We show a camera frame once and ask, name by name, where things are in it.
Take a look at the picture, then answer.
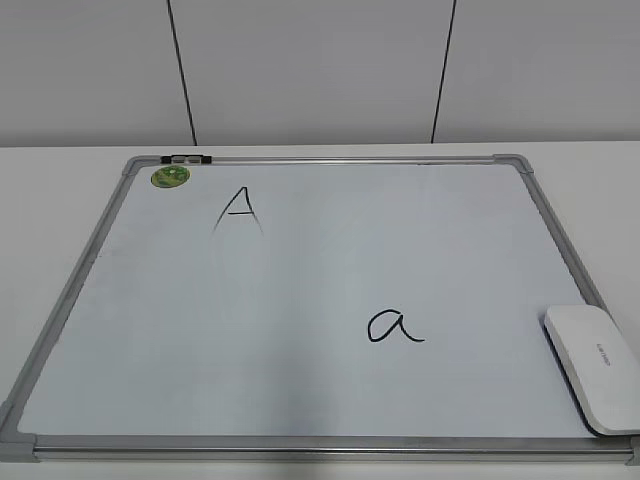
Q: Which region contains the white board eraser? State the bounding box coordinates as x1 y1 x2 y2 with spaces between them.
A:
543 305 639 436

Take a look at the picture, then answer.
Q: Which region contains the black and silver hanger clip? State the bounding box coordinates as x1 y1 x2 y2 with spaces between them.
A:
160 154 213 165

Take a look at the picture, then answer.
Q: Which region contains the round green sticker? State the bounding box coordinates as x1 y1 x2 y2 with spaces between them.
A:
150 165 191 189

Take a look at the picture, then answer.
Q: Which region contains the white board with grey frame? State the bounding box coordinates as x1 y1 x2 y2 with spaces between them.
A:
1 154 639 465

